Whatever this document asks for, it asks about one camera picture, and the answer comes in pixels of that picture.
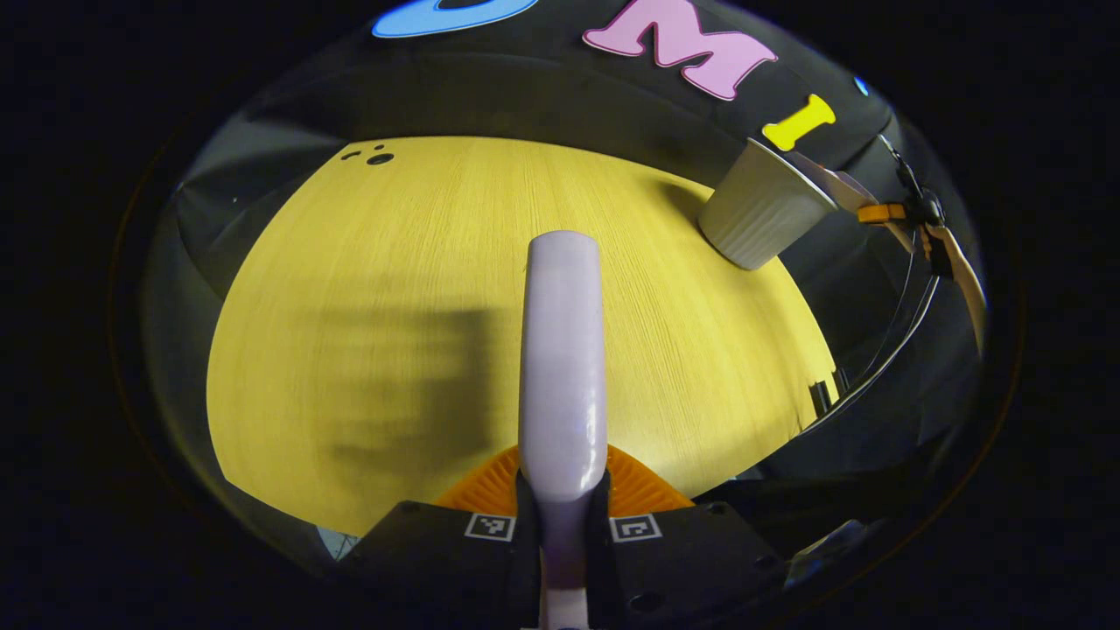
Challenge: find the thin grey cable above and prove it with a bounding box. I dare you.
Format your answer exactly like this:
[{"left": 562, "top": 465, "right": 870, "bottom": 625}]
[{"left": 801, "top": 254, "right": 942, "bottom": 434}]

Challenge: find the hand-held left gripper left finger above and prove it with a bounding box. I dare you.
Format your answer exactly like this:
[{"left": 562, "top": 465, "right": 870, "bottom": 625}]
[{"left": 337, "top": 444, "right": 539, "bottom": 630}]

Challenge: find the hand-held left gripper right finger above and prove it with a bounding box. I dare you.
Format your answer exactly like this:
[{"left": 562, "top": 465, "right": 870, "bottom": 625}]
[{"left": 588, "top": 444, "right": 787, "bottom": 630}]

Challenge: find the white ribbed garbage bin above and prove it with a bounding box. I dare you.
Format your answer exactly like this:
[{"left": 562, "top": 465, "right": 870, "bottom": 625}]
[{"left": 698, "top": 137, "right": 838, "bottom": 271}]

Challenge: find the yellow wooden desktop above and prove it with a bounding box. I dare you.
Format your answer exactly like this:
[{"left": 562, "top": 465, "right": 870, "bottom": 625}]
[{"left": 206, "top": 136, "right": 841, "bottom": 536}]

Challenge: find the black backdrop cloth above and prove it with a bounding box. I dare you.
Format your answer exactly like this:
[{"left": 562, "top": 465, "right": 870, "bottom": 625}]
[{"left": 140, "top": 0, "right": 981, "bottom": 561}]

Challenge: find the small lilac broom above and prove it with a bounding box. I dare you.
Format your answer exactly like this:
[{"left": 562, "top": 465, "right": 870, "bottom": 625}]
[{"left": 518, "top": 230, "right": 610, "bottom": 630}]

